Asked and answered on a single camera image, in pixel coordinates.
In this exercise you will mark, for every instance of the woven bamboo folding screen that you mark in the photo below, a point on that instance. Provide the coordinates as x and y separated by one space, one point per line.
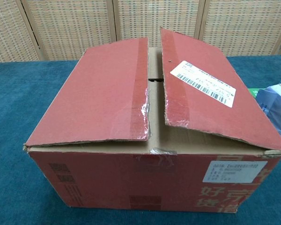
68 28

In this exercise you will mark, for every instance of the green white packet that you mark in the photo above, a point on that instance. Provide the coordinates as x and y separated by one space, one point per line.
254 92

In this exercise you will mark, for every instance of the red cardboard shipping box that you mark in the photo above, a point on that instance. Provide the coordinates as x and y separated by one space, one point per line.
103 93

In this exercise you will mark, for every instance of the white blue tissue pack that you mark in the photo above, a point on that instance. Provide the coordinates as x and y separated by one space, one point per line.
275 105

